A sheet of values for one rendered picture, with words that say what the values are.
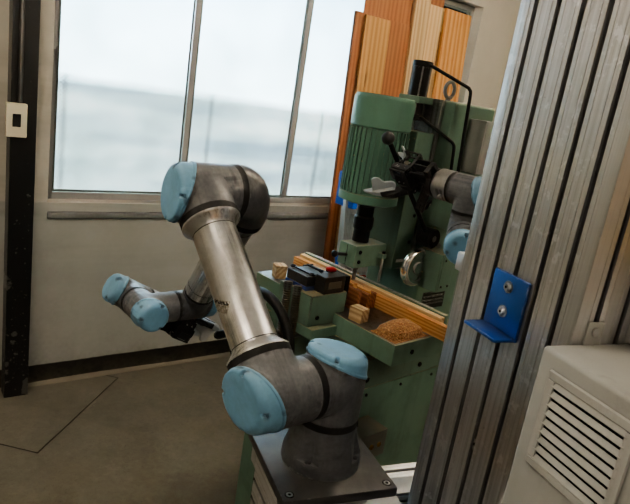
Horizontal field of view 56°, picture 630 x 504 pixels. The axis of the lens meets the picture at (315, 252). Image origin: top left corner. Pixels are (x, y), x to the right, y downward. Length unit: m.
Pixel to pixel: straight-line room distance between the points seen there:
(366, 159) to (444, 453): 0.90
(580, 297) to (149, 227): 2.40
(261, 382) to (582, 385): 0.48
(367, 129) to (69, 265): 1.66
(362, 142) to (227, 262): 0.74
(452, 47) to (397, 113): 2.14
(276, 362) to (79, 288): 2.03
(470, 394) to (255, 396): 0.34
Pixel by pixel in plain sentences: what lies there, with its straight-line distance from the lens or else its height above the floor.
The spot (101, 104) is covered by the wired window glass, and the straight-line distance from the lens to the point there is 2.87.
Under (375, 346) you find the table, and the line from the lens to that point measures 1.60.
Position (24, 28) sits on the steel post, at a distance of 2.62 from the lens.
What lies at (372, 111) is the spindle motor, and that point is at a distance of 1.69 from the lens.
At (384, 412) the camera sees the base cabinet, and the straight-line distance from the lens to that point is 1.85.
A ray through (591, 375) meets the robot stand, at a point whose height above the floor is 1.23.
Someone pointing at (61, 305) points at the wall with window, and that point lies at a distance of 2.96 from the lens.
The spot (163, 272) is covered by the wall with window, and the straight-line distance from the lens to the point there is 3.07.
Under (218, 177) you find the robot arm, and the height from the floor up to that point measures 1.30.
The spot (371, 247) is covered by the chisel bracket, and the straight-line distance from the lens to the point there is 1.81.
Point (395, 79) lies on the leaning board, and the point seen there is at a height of 1.62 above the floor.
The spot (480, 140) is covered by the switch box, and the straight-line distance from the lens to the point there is 1.89.
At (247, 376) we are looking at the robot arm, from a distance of 0.98.
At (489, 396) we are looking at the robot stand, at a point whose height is 1.09.
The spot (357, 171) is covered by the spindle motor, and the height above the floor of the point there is 1.29.
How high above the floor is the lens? 1.49
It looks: 15 degrees down
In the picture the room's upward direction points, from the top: 9 degrees clockwise
